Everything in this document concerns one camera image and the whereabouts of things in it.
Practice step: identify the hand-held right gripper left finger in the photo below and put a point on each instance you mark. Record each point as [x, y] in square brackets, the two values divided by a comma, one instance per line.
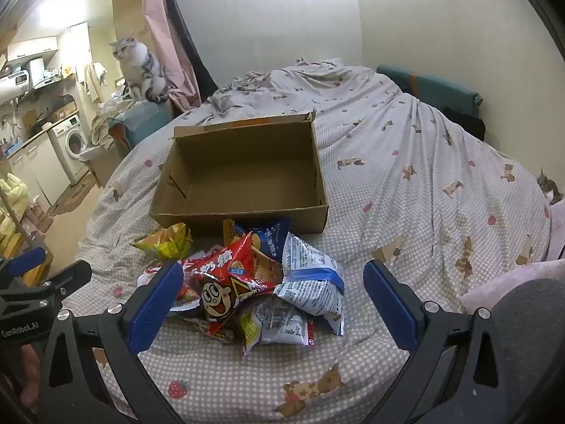
[154, 304]

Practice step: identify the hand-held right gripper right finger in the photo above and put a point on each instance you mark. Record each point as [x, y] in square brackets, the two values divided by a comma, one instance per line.
[393, 304]

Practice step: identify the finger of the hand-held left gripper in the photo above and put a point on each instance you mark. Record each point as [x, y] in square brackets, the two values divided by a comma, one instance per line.
[26, 259]
[66, 279]

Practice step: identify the red triangular candy packet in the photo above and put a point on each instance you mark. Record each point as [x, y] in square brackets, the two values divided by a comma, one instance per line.
[220, 296]

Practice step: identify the white blue-edged snack packet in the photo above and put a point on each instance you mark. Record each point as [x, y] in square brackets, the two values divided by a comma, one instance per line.
[309, 282]

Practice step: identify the white red yellow snack packet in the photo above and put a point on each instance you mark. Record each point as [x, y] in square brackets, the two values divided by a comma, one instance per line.
[276, 324]

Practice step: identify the yellow and blue snack packet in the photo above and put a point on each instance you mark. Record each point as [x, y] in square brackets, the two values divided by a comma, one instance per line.
[265, 234]

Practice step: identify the brown cardboard box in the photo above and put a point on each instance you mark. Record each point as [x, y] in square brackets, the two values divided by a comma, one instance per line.
[247, 176]

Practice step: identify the yellow cloth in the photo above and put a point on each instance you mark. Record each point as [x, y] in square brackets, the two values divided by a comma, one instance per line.
[11, 198]

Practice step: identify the brown floor rug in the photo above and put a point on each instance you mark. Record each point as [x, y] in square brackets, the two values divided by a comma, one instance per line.
[75, 194]

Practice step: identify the white kitchen base cabinet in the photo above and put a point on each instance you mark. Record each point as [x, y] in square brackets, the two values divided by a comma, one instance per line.
[39, 163]

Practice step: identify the pink cloth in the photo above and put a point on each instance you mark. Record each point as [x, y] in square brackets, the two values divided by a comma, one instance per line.
[507, 282]

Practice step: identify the white basin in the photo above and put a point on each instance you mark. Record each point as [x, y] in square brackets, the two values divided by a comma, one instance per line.
[90, 153]

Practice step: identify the white washing machine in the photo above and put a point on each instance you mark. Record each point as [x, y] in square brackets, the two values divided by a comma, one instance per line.
[73, 141]

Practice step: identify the person's right leg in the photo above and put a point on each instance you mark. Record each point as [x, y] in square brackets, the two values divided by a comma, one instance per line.
[529, 327]

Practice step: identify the brown carton on shelf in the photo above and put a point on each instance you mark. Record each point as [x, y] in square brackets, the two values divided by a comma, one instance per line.
[64, 109]

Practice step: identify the pile of clothes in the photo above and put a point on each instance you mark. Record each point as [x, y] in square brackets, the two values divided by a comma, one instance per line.
[108, 117]

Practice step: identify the white water heater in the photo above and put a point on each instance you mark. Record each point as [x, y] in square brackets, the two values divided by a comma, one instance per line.
[13, 84]

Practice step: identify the teal armchair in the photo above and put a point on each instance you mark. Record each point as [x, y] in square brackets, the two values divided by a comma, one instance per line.
[145, 121]

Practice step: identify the hanging towel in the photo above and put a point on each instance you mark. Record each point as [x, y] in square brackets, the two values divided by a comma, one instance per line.
[90, 79]

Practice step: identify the black cloth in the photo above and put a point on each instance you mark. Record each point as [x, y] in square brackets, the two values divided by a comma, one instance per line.
[465, 123]

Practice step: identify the tabby cat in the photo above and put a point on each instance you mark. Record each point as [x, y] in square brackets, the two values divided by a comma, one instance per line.
[549, 187]

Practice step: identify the teal headboard cushion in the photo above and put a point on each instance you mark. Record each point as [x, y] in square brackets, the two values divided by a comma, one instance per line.
[432, 88]

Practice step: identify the grey and white cat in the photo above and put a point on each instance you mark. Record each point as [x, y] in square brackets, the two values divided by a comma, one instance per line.
[139, 66]

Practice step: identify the pink curtain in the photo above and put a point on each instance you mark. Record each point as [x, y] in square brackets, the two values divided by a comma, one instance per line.
[170, 44]

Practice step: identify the dark curtain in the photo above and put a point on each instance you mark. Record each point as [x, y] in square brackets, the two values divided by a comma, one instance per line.
[187, 31]

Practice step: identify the white wall cabinet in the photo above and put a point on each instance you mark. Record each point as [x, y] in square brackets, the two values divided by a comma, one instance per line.
[33, 48]

